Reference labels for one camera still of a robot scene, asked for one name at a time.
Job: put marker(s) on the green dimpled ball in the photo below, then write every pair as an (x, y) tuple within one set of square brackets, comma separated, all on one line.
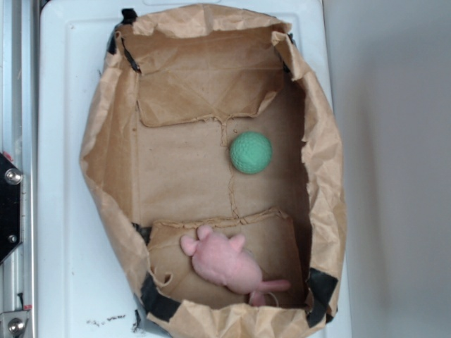
[(251, 152)]

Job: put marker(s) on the pink plush mouse toy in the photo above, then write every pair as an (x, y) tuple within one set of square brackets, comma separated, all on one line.
[(223, 261)]

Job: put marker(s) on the brown paper lined box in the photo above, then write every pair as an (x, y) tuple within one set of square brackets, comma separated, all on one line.
[(178, 87)]

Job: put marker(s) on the black metal bracket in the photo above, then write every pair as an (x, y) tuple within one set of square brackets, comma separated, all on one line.
[(11, 200)]

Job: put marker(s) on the aluminium frame rail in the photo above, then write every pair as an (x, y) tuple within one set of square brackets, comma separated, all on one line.
[(19, 103)]

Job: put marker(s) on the silver corner bracket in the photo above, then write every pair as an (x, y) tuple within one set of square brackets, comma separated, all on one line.
[(14, 324)]

